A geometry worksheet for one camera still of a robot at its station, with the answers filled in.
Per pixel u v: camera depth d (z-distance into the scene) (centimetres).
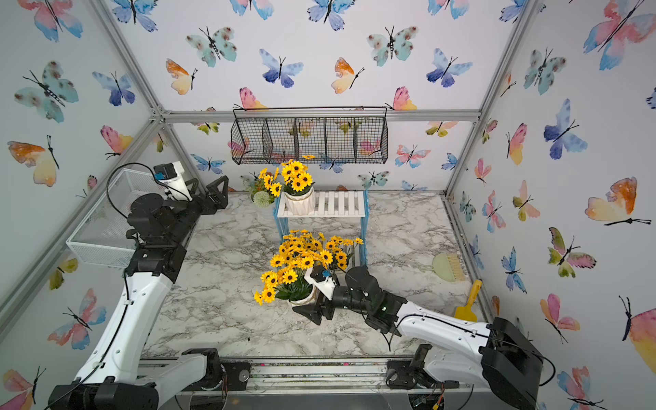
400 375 73
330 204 81
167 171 54
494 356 41
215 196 60
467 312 86
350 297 62
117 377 38
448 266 96
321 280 60
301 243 81
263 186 70
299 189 68
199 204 60
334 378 74
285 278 60
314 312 61
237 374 74
